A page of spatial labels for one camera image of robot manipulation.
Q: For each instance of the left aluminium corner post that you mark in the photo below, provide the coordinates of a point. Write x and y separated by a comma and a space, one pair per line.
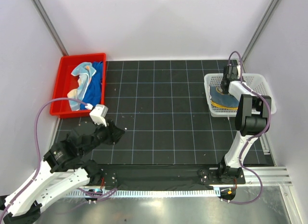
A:
50, 27

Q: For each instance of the white plastic mesh basket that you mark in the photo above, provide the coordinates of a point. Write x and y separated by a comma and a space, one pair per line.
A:
255, 82

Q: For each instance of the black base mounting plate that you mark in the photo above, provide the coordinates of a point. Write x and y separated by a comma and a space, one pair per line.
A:
145, 176

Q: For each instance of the yellow tiger hello towel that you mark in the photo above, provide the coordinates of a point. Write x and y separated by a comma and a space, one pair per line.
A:
221, 100

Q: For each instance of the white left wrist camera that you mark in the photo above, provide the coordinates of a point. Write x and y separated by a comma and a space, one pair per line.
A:
98, 114

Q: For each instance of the blue towel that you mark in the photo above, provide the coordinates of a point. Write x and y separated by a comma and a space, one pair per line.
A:
94, 91

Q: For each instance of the red plastic bin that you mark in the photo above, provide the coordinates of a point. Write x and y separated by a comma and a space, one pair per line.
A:
65, 82

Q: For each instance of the aluminium front rail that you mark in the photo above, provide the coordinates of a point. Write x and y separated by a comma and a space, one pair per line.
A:
255, 176

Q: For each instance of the pastel striped towel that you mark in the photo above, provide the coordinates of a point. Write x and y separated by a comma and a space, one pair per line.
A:
83, 73

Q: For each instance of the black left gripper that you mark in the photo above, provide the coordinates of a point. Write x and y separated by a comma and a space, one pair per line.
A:
114, 133

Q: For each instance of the aluminium corner post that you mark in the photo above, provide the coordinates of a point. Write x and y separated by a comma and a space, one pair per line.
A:
50, 27
260, 27

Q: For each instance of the right aluminium corner post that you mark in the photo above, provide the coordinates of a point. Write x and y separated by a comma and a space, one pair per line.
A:
260, 27

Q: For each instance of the black grid cutting mat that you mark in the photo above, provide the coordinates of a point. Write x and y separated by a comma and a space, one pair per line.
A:
162, 107

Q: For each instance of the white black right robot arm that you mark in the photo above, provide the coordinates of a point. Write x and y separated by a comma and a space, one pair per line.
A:
252, 120

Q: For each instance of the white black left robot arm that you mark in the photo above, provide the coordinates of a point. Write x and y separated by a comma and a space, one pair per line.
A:
60, 172

